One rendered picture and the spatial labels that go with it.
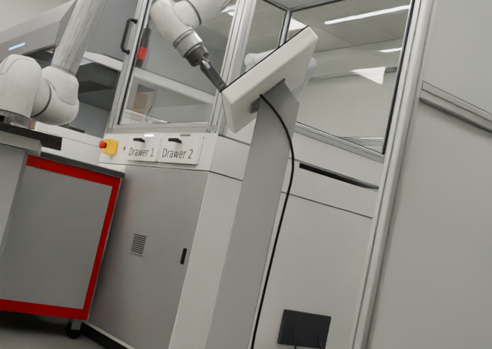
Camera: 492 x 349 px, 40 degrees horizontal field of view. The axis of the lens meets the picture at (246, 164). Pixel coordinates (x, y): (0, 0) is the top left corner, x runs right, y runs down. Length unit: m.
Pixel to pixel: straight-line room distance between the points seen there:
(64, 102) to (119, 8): 1.31
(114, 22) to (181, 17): 1.59
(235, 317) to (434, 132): 0.78
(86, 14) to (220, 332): 1.36
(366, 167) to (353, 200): 0.16
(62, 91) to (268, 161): 0.97
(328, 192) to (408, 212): 1.22
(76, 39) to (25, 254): 0.91
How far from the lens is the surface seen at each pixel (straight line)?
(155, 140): 2.90
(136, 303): 2.79
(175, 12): 2.31
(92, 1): 2.74
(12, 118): 2.51
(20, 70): 2.54
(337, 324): 3.03
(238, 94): 1.88
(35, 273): 2.98
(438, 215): 1.79
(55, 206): 2.97
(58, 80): 2.67
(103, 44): 3.82
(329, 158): 2.89
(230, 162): 2.57
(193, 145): 2.62
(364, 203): 3.05
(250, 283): 2.01
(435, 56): 1.78
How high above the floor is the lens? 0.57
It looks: 7 degrees up
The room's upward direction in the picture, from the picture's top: 12 degrees clockwise
